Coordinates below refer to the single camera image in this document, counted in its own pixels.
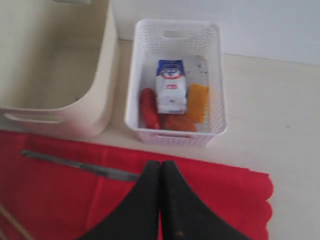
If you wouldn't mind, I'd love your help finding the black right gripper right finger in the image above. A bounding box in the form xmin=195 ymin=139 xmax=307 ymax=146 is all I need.
xmin=159 ymin=160 xmax=248 ymax=240

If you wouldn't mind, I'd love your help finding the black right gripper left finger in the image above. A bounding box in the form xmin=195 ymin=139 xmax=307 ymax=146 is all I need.
xmin=78 ymin=160 xmax=161 ymax=240

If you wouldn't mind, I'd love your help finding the orange fried croquette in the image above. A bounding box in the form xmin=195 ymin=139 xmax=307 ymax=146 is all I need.
xmin=163 ymin=114 xmax=197 ymax=132

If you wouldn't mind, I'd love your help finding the red sausage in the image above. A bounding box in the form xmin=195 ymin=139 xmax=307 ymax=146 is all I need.
xmin=139 ymin=87 xmax=161 ymax=130

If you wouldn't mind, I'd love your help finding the yellow cheese wedge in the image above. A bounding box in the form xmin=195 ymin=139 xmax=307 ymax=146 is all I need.
xmin=187 ymin=83 xmax=210 ymax=124

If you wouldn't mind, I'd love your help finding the small milk carton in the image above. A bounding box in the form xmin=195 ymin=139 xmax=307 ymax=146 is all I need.
xmin=155 ymin=59 xmax=187 ymax=115

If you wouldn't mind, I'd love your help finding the silver table knife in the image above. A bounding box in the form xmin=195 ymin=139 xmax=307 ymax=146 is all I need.
xmin=20 ymin=149 xmax=140 ymax=182

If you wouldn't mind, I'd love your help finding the red table cloth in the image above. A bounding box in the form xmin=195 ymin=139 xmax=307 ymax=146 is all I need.
xmin=0 ymin=131 xmax=273 ymax=240

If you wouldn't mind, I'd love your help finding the upper wooden chopstick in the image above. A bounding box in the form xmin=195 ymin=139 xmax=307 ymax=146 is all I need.
xmin=0 ymin=205 xmax=35 ymax=240

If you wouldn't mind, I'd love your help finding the white perforated plastic basket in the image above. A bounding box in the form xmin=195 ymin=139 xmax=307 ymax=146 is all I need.
xmin=124 ymin=19 xmax=227 ymax=147

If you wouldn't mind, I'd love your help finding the cream plastic storage bin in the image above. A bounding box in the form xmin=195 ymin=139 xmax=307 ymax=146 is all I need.
xmin=0 ymin=0 xmax=119 ymax=139

